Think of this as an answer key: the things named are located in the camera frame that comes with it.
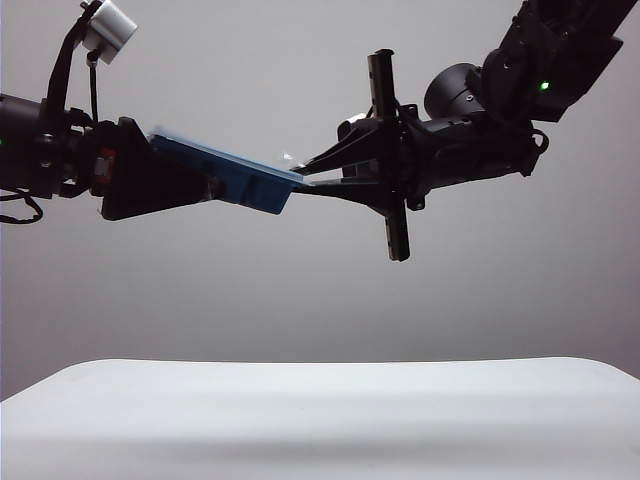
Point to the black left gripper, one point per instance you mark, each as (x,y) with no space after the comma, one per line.
(85,155)

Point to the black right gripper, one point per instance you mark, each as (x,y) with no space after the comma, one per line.
(395,165)

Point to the blue ice cube tray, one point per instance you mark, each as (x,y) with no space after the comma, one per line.
(260,192)

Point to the clear plastic tray lid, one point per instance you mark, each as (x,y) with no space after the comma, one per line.
(250,163)

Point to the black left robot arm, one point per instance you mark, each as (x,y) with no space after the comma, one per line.
(25,145)

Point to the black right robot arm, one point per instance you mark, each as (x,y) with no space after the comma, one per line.
(545,65)

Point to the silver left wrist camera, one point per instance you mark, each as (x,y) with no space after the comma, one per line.
(111,27)

